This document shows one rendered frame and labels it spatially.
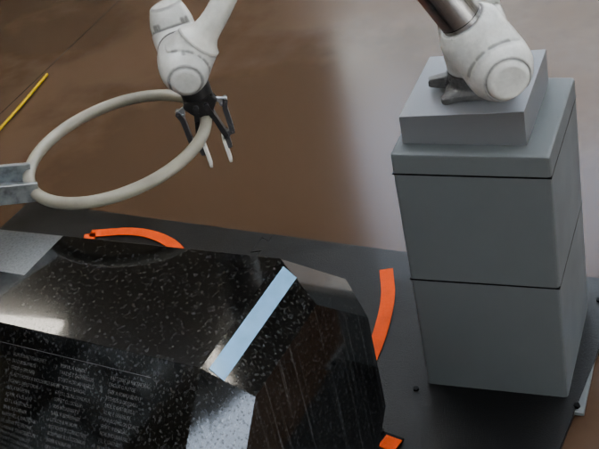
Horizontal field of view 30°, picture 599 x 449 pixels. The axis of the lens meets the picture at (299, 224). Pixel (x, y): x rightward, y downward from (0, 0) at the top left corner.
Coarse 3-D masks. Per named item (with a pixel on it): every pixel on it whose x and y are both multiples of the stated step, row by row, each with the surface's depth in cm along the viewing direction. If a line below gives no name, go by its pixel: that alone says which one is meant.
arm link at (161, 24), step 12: (168, 0) 257; (180, 0) 257; (156, 12) 254; (168, 12) 254; (180, 12) 255; (156, 24) 255; (168, 24) 254; (180, 24) 255; (156, 36) 255; (156, 48) 256
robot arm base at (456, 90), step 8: (432, 80) 284; (440, 80) 283; (448, 80) 281; (456, 80) 277; (448, 88) 280; (456, 88) 278; (464, 88) 276; (448, 96) 278; (456, 96) 277; (464, 96) 276; (472, 96) 276
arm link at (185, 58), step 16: (224, 0) 243; (208, 16) 243; (224, 16) 243; (176, 32) 245; (192, 32) 243; (208, 32) 243; (160, 48) 249; (176, 48) 243; (192, 48) 243; (208, 48) 244; (160, 64) 245; (176, 64) 240; (192, 64) 241; (208, 64) 245; (176, 80) 241; (192, 80) 242
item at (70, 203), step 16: (128, 96) 293; (144, 96) 291; (160, 96) 289; (176, 96) 286; (80, 112) 292; (96, 112) 293; (64, 128) 289; (208, 128) 269; (48, 144) 286; (192, 144) 263; (32, 160) 279; (176, 160) 259; (32, 176) 273; (160, 176) 257; (32, 192) 266; (112, 192) 256; (128, 192) 255; (64, 208) 260; (80, 208) 258
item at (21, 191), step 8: (0, 168) 273; (8, 168) 273; (16, 168) 274; (24, 168) 275; (0, 176) 274; (8, 176) 274; (16, 176) 275; (0, 184) 273; (8, 184) 264; (16, 184) 265; (24, 184) 265; (32, 184) 266; (0, 192) 264; (8, 192) 264; (16, 192) 265; (24, 192) 266; (0, 200) 265; (8, 200) 265; (16, 200) 266; (24, 200) 267; (32, 200) 268
